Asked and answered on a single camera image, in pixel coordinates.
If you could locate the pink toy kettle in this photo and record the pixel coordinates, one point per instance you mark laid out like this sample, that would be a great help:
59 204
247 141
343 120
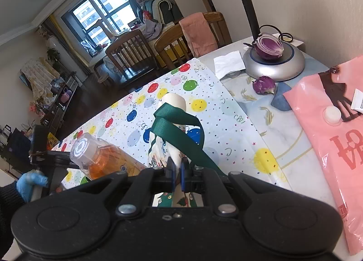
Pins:
66 94

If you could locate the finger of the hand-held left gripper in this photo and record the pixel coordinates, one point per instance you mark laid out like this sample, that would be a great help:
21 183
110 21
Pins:
61 161

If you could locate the pink plastic bag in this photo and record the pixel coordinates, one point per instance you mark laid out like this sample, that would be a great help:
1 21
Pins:
326 147

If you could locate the halved purple onion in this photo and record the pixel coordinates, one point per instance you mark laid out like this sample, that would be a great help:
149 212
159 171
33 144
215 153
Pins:
268 45

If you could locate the person's left forearm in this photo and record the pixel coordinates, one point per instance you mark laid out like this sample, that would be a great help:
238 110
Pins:
10 221

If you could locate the white tube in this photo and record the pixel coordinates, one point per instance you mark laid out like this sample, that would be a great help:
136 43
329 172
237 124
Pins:
358 101

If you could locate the small purple onion piece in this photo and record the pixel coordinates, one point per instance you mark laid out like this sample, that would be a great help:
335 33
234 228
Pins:
263 85

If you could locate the silver desk lamp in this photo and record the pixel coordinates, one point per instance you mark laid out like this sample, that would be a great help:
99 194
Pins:
272 62

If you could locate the yellow gift box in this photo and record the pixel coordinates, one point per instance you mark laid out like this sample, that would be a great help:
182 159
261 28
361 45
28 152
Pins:
53 139

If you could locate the yellow edged curtain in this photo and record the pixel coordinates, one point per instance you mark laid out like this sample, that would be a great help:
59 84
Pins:
65 37

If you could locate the large window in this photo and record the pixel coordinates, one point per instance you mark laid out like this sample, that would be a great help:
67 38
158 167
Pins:
99 14

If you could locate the person's left hand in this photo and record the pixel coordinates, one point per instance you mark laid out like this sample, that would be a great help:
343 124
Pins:
29 183

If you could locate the white tower air conditioner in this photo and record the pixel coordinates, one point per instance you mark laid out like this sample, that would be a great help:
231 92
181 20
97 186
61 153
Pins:
56 44

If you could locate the white crumpled tissue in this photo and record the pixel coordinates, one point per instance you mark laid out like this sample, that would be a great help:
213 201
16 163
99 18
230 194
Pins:
228 64

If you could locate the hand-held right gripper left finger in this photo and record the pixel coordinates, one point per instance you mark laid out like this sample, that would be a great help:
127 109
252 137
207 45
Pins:
170 174

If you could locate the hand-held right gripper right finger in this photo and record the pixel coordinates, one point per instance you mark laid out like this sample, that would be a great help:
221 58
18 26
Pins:
184 174

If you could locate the long tv cabinet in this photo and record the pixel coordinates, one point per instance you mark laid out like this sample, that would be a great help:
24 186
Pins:
61 99

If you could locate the small round stool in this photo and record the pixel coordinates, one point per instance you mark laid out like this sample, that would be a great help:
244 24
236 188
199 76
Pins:
102 78

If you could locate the green potted plant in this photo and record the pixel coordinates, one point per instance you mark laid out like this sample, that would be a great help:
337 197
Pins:
53 54

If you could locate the orange drink bottle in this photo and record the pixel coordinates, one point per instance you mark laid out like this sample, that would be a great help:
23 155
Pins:
106 159

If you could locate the draped printed blanket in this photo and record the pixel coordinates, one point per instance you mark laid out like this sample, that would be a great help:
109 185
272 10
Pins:
39 77

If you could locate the pink towel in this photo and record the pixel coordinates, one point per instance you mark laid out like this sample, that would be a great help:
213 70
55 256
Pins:
198 34

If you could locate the wooden chair dark seat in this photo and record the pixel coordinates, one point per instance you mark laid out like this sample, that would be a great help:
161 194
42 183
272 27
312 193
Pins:
132 57

